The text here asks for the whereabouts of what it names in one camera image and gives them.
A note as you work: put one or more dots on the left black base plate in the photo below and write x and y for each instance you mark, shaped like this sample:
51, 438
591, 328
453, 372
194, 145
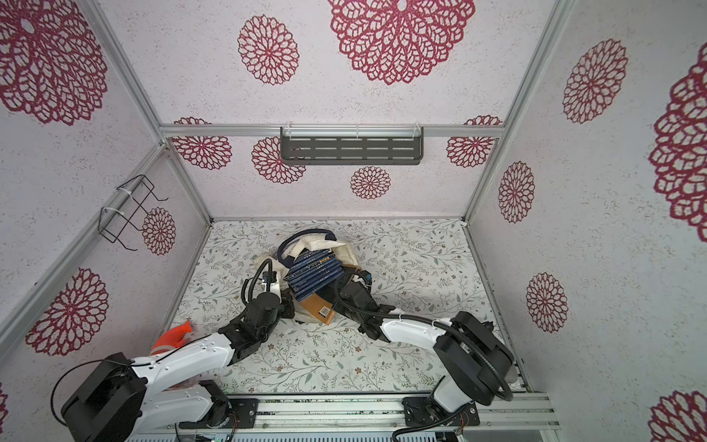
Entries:
240, 414

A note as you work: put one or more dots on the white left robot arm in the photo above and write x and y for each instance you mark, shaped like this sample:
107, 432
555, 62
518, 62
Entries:
123, 397

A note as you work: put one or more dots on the cream canvas tote bag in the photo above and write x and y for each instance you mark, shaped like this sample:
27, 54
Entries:
270, 276

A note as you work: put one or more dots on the grey slotted wall shelf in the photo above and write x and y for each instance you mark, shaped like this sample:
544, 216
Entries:
352, 147

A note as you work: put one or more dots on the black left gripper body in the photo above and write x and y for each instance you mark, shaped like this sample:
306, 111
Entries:
285, 308

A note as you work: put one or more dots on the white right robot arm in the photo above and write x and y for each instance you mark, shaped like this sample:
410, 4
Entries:
475, 361

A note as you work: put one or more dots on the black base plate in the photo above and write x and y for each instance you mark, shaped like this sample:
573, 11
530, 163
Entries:
240, 414
421, 411

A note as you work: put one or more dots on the black wire wall rack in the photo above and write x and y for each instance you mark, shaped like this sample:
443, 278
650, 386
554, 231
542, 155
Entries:
115, 220

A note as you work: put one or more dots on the red plastic object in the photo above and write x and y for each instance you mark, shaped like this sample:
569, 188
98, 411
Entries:
172, 339

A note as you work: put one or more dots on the stack of blue books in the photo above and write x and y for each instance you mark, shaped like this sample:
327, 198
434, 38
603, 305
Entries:
312, 271

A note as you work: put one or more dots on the aluminium front rail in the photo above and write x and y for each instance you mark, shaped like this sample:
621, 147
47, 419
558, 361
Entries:
384, 412

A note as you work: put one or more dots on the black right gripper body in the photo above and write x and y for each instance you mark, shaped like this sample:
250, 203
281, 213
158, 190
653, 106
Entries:
347, 293

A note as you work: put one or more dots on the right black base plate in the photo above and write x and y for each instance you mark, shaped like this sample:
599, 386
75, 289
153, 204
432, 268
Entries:
421, 411

